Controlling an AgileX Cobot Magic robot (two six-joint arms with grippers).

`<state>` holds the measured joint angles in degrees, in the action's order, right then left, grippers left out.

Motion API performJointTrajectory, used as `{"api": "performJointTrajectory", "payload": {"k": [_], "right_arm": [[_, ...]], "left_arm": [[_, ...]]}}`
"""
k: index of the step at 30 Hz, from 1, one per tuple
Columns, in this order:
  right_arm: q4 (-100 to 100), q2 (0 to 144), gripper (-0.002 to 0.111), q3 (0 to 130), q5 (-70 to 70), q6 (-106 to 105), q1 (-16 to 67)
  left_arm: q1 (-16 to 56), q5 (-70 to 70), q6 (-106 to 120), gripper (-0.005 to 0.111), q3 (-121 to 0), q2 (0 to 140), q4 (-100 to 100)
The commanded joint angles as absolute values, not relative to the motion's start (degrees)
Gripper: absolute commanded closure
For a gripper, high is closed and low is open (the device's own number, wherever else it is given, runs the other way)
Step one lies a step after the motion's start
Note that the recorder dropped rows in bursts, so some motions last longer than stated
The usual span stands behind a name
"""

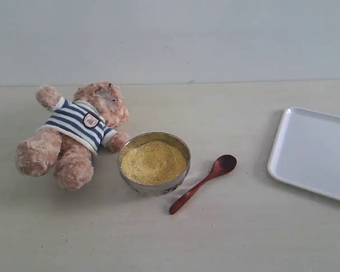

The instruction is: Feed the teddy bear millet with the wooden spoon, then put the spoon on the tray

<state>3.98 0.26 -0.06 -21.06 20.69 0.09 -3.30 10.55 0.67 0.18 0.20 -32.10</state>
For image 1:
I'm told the dark red wooden spoon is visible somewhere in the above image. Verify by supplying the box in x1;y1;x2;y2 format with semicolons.
169;154;237;215

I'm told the steel bowl of yellow grain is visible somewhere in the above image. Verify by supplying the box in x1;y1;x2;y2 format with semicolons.
117;132;191;196

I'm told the white rectangular plastic tray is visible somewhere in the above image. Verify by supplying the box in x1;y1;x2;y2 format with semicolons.
267;107;340;201

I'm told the brown teddy bear striped shirt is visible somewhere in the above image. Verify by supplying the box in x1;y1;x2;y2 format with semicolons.
15;81;130;190

